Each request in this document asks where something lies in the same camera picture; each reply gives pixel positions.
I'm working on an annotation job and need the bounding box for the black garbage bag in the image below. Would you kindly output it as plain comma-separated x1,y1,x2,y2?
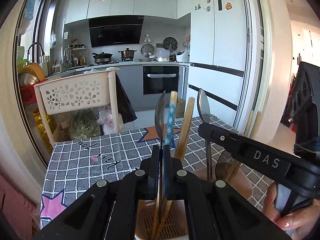
116,74,137,124

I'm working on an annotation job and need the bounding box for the blue patterned chopstick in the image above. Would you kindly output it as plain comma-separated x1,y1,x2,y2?
164,91,178,148

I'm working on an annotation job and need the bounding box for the black wok on stove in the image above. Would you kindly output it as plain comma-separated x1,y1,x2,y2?
92,52,113,64

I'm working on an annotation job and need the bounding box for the black range hood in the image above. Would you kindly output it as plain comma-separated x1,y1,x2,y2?
88,15,144,47

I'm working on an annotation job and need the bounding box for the beige utensil holder cup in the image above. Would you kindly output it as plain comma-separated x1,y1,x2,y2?
135,159,253,239

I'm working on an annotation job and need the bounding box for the brass pot on stove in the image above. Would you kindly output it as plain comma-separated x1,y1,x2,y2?
118,48,136,62

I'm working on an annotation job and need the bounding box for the white refrigerator with magnets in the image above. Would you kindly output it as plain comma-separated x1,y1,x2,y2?
187,0,247,126

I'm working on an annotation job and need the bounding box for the long wooden chopstick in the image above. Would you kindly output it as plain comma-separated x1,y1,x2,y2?
174,97,195,162

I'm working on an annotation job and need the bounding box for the black built-in oven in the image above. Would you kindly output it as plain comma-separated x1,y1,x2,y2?
143,65,180,95

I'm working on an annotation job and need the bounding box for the pink plastic stool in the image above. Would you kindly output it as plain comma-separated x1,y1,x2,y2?
1,176,35,239

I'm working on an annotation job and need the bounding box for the right hand of person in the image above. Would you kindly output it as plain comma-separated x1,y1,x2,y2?
263,182,319,239

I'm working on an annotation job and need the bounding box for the white perforated storage rack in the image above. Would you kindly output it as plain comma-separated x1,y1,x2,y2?
34,67,124,145

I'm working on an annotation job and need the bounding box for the black kitchen faucet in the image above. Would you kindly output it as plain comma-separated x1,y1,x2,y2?
27,42,45,63

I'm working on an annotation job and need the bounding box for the yellow bowl in sink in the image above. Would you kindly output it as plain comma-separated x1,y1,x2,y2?
18,62,46,87

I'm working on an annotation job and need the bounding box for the metal spoon in holder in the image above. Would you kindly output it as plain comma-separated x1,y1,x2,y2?
197,89,213,181

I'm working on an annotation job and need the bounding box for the grey checked tablecloth with stars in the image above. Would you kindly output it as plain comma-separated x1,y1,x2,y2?
39,116,272,230

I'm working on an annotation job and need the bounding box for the metal spoon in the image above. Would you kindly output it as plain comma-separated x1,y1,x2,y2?
197,89,213,181
155,91,165,206

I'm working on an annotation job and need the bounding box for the cardboard box on floor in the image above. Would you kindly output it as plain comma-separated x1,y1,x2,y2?
175,98,185,119

